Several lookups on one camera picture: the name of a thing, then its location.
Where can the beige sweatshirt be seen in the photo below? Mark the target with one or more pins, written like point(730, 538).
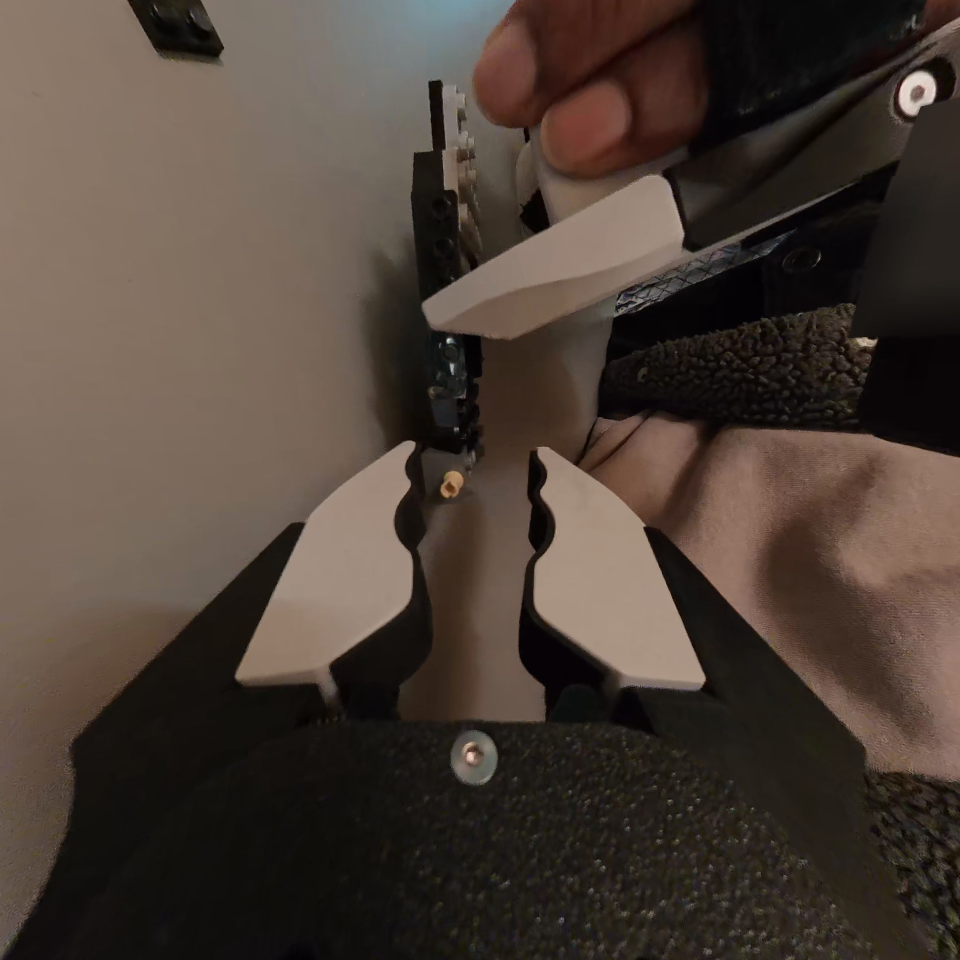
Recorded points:
point(787, 562)

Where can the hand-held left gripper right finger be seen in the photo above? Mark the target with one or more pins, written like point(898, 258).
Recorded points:
point(615, 592)

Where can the black toy car chassis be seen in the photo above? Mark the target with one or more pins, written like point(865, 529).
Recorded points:
point(435, 225)

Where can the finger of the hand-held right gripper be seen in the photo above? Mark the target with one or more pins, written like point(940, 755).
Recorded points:
point(570, 262)

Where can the grey desk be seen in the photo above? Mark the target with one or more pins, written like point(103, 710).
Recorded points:
point(187, 337)

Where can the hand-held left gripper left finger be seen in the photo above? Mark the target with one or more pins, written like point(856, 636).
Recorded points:
point(337, 585)

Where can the black L-shaped toy plate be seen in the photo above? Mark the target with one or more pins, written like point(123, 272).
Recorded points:
point(180, 26)

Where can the person's right hand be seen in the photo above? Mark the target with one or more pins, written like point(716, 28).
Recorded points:
point(585, 67)

